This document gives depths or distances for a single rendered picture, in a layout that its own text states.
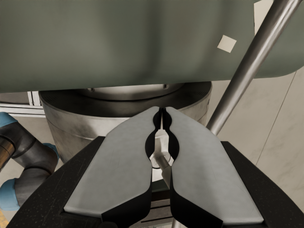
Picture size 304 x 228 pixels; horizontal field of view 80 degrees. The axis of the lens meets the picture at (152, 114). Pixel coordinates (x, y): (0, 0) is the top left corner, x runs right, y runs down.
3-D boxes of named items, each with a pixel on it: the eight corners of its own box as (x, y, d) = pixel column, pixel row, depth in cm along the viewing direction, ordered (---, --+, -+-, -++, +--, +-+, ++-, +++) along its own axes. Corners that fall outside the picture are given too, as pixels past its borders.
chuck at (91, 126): (46, 63, 43) (18, 143, 18) (166, 53, 53) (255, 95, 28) (50, 77, 45) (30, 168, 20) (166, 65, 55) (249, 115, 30)
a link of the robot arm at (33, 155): (42, 130, 55) (28, 154, 46) (67, 153, 61) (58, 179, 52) (21, 140, 56) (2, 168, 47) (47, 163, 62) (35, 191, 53)
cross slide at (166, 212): (78, 203, 75) (76, 213, 71) (179, 187, 81) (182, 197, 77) (85, 227, 84) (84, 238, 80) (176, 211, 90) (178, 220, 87)
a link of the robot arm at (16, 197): (8, 169, 47) (-12, 199, 40) (53, 165, 49) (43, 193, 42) (18, 189, 51) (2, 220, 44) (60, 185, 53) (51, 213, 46)
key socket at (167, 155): (161, 154, 31) (168, 165, 29) (143, 158, 30) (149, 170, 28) (163, 138, 29) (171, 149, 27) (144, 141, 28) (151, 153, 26)
